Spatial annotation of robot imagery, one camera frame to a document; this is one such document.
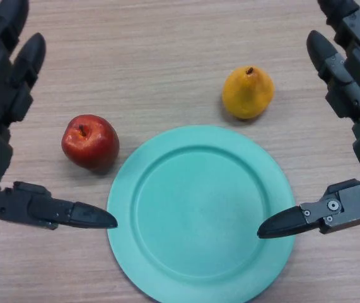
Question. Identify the red apple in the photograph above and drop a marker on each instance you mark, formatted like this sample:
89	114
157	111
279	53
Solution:
88	145

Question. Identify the yellow pear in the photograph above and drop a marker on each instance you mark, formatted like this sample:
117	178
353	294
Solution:
247	94

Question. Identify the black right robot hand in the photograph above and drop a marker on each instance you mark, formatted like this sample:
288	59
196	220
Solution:
359	63

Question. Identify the green round plate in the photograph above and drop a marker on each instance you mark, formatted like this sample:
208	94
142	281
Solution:
198	214

